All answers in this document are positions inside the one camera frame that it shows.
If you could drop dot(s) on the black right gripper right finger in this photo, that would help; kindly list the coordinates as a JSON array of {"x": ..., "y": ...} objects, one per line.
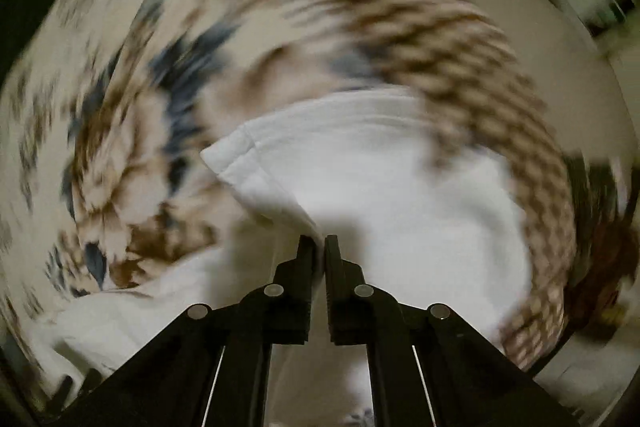
[{"x": 428, "y": 367}]

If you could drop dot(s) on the floral bed blanket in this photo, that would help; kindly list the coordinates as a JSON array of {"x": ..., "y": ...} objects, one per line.
[{"x": 105, "y": 112}]

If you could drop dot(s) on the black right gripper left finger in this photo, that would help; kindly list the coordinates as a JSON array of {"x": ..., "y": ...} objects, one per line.
[{"x": 210, "y": 367}]

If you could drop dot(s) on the brown checkered bed sheet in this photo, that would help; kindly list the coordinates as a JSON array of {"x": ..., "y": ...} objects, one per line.
[{"x": 477, "y": 94}]

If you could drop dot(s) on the white pants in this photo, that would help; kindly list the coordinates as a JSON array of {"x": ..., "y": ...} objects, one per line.
[{"x": 351, "y": 165}]

